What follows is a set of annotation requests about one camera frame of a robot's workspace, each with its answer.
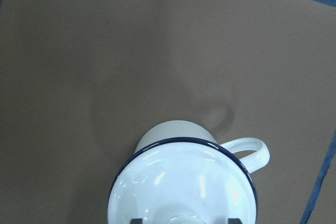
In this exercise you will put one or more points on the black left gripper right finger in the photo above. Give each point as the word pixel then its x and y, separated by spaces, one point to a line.
pixel 233 221

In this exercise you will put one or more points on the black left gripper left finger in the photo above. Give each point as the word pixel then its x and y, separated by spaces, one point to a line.
pixel 136 221

